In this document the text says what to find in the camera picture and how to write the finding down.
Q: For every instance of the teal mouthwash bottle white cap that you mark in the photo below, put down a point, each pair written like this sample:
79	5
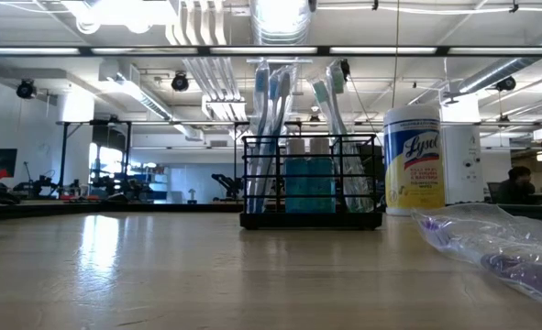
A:
297	183
322	183

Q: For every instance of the bagged green toothbrush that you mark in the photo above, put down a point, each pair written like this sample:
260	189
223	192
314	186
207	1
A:
321	91
337	80

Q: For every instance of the bagged purple toothbrush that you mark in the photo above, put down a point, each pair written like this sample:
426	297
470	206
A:
518	270

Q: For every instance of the black background robot arm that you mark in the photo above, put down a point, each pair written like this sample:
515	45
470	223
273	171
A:
34	186
227	183

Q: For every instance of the black round ceiling spotlight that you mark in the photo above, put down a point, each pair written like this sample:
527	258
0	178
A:
180	82
25	89
505	84

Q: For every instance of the Lysol wipes canister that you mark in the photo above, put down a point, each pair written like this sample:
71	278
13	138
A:
415	174

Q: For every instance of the person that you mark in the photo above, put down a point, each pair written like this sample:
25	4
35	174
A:
518	188

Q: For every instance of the black hanging camera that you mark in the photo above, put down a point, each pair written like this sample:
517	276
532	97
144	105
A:
345	69

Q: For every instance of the silver ventilation duct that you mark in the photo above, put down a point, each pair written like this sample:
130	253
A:
279	27

